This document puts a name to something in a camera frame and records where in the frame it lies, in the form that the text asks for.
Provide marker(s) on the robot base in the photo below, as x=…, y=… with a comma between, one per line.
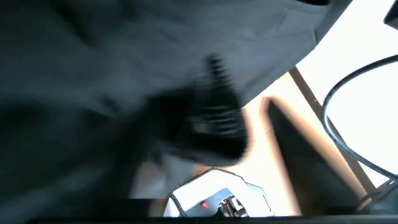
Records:
x=214, y=189

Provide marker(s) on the black garment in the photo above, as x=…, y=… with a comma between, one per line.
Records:
x=109, y=62

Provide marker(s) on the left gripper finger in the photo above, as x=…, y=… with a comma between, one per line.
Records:
x=308, y=174

